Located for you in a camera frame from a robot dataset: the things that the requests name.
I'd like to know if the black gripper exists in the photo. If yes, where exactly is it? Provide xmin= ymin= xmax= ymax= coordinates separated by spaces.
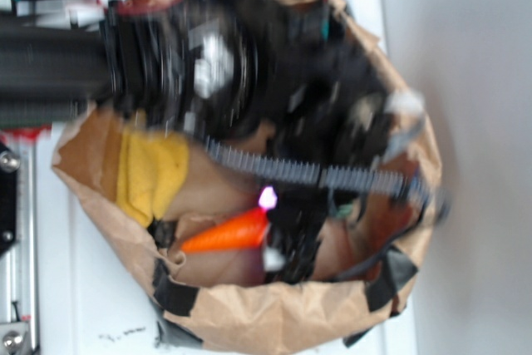
xmin=249 ymin=0 xmax=425 ymax=165

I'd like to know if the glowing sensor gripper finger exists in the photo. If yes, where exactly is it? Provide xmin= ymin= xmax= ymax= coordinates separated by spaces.
xmin=259 ymin=186 xmax=328 ymax=284

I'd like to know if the orange toy carrot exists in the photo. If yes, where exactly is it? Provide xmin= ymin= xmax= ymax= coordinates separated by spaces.
xmin=181 ymin=207 xmax=269 ymax=254

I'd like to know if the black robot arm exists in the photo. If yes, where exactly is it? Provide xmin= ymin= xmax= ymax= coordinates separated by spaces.
xmin=1 ymin=0 xmax=430 ymax=283

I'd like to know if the yellow cloth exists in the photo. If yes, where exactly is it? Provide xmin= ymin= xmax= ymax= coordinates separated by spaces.
xmin=116 ymin=128 xmax=190 ymax=229

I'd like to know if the brown paper bag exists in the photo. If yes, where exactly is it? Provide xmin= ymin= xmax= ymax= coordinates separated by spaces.
xmin=52 ymin=0 xmax=441 ymax=354

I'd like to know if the corrugated black cable conduit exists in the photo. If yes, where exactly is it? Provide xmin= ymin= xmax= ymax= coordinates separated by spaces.
xmin=205 ymin=136 xmax=452 ymax=219

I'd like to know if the aluminium frame rail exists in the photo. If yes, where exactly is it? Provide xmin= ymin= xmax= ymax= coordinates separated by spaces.
xmin=1 ymin=132 xmax=40 ymax=354

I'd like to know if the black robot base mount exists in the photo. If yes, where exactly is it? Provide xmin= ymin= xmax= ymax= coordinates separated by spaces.
xmin=1 ymin=142 xmax=20 ymax=256

